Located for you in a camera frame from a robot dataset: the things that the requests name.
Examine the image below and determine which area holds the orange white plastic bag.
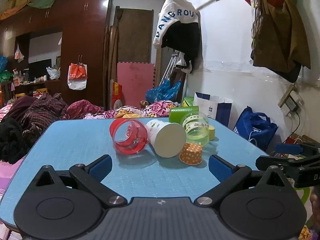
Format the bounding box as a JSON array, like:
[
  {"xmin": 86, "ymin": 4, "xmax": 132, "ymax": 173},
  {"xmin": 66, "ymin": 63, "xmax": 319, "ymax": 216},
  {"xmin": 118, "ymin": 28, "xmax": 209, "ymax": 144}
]
[{"xmin": 67, "ymin": 63, "xmax": 87, "ymax": 90}]

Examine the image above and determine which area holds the dark red wooden wardrobe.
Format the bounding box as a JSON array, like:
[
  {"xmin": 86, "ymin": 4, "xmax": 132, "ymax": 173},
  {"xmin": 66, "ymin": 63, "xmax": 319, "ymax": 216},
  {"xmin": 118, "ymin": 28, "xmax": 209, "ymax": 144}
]
[{"xmin": 1, "ymin": 0, "xmax": 112, "ymax": 106}]

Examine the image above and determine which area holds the pink foam mat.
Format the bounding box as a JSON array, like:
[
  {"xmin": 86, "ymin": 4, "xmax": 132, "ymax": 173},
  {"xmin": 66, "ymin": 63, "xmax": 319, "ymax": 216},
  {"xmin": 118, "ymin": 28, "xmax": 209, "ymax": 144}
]
[{"xmin": 117, "ymin": 62, "xmax": 154, "ymax": 108}]

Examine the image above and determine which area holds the white paper cup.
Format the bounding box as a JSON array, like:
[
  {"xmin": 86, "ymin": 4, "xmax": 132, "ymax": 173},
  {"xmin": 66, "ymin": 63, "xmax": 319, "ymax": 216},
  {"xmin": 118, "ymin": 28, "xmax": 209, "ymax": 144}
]
[{"xmin": 146, "ymin": 119, "xmax": 187, "ymax": 158}]

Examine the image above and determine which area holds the wall power socket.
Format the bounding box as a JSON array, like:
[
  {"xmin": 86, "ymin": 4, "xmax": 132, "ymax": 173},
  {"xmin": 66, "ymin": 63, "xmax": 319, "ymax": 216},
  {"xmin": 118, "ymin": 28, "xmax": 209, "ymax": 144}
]
[{"xmin": 278, "ymin": 85, "xmax": 303, "ymax": 116}]

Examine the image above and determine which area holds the black garment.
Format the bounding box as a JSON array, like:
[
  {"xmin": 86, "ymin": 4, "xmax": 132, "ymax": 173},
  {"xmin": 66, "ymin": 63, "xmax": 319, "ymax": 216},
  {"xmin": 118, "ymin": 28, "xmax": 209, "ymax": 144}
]
[{"xmin": 0, "ymin": 117, "xmax": 31, "ymax": 164}]

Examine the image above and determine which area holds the orange polka dot cupcake cup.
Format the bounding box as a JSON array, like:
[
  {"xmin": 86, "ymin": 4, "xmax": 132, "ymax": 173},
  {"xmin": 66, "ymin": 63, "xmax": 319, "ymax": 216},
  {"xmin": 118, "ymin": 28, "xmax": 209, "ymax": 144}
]
[{"xmin": 179, "ymin": 142, "xmax": 202, "ymax": 166}]

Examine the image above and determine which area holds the olive brown hanging bag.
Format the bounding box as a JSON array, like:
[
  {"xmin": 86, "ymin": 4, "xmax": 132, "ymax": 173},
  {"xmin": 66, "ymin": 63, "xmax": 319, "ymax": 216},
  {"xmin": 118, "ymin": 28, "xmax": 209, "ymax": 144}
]
[{"xmin": 251, "ymin": 0, "xmax": 311, "ymax": 83}]

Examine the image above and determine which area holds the red transparent plastic cup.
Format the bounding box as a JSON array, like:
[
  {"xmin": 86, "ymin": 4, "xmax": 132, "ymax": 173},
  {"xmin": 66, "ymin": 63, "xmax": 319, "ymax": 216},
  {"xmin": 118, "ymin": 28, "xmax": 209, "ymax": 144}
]
[{"xmin": 110, "ymin": 118, "xmax": 148, "ymax": 155}]

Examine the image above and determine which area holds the dark plaid clothing pile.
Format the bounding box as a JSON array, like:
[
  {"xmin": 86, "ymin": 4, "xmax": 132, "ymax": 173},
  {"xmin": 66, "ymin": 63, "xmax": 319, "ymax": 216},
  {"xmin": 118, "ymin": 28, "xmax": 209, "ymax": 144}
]
[{"xmin": 6, "ymin": 93, "xmax": 68, "ymax": 133}]

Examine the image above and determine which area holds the green plastic cup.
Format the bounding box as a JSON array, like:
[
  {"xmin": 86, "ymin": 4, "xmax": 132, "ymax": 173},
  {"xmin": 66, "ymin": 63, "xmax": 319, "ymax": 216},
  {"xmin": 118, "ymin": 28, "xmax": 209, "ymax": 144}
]
[{"xmin": 169, "ymin": 106, "xmax": 199, "ymax": 124}]

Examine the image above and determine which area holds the blue fabric tote bag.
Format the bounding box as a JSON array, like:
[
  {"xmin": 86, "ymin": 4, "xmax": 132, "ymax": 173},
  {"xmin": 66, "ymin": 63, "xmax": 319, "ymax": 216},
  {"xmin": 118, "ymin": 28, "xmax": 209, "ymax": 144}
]
[{"xmin": 233, "ymin": 106, "xmax": 278, "ymax": 151}]

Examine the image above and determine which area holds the white hooded jacket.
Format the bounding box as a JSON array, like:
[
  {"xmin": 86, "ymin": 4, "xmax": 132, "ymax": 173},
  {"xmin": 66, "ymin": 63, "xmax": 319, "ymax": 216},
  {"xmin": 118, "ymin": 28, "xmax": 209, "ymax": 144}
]
[{"xmin": 153, "ymin": 0, "xmax": 201, "ymax": 73}]

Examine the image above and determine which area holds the blue plastic bag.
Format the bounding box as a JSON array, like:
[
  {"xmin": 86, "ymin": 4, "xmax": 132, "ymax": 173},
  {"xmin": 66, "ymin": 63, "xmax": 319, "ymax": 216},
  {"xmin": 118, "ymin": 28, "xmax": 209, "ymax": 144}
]
[{"xmin": 145, "ymin": 79, "xmax": 182, "ymax": 103}]

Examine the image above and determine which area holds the white and navy paper bag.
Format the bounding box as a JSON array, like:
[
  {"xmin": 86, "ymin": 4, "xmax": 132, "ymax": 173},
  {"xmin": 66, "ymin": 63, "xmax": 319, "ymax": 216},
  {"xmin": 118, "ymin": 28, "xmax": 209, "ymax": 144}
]
[{"xmin": 193, "ymin": 92, "xmax": 233, "ymax": 127}]

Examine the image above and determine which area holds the clear cup with ribbon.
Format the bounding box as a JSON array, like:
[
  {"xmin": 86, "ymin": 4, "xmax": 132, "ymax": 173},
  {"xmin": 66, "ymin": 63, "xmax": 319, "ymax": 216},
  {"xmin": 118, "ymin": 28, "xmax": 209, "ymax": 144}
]
[{"xmin": 181, "ymin": 111, "xmax": 209, "ymax": 147}]

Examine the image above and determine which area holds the pink floral bedding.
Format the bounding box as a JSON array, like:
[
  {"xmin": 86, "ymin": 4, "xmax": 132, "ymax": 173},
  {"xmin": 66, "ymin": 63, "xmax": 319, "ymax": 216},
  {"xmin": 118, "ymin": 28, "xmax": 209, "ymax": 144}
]
[{"xmin": 0, "ymin": 99, "xmax": 181, "ymax": 240}]

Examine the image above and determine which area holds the brown wooden board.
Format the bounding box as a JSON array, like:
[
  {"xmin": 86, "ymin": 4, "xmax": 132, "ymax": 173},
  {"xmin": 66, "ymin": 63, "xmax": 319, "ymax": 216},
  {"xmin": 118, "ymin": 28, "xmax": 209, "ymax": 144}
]
[{"xmin": 114, "ymin": 6, "xmax": 154, "ymax": 63}]

